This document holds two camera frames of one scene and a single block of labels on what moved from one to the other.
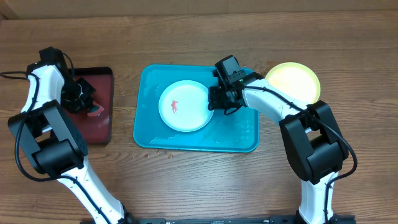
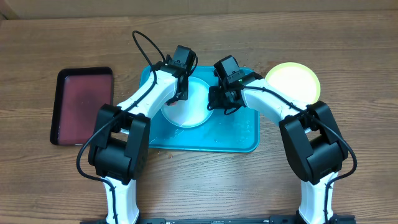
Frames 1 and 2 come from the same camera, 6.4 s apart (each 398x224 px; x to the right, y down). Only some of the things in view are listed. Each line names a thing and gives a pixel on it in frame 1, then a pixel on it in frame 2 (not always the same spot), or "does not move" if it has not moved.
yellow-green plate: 295,80 does not move
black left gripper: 87,87 -> 183,95
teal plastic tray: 236,132 does not move
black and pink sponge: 95,110 -> 171,103
